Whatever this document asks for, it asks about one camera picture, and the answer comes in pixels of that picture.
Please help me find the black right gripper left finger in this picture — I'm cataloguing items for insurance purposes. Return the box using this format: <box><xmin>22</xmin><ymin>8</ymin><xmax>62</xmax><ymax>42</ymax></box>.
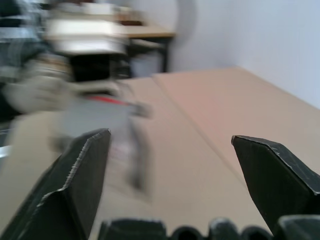
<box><xmin>0</xmin><ymin>128</ymin><xmax>112</xmax><ymax>240</ymax></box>

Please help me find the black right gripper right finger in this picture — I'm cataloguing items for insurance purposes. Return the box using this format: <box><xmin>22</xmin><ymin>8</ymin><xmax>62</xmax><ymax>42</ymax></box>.
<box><xmin>231</xmin><ymin>134</ymin><xmax>320</xmax><ymax>235</ymax></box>

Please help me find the wooden desk with black legs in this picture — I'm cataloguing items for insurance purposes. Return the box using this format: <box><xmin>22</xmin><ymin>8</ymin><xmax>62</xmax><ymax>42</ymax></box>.
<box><xmin>122</xmin><ymin>21</ymin><xmax>176</xmax><ymax>74</ymax></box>

